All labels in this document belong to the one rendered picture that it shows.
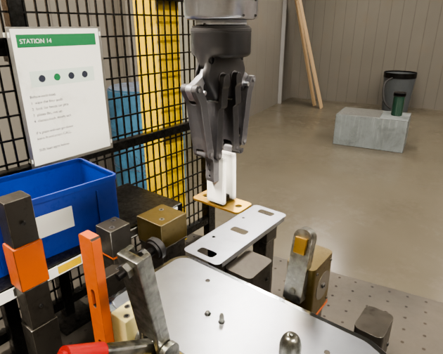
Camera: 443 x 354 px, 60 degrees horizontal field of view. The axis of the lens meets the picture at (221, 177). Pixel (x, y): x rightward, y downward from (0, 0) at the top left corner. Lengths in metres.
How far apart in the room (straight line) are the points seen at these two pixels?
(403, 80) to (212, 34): 7.03
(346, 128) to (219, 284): 4.56
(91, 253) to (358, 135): 4.81
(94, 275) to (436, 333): 0.93
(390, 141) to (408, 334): 4.11
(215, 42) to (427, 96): 7.80
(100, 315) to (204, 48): 0.39
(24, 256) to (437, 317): 1.06
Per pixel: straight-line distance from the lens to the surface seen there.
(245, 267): 0.83
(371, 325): 0.73
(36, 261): 0.74
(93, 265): 0.55
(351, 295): 1.27
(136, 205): 1.00
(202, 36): 0.48
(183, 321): 0.68
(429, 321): 1.26
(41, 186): 0.96
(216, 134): 0.50
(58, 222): 0.82
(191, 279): 0.77
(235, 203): 0.55
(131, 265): 0.45
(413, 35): 8.12
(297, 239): 0.70
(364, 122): 5.15
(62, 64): 0.99
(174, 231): 0.87
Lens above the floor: 1.46
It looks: 22 degrees down
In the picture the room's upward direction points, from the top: straight up
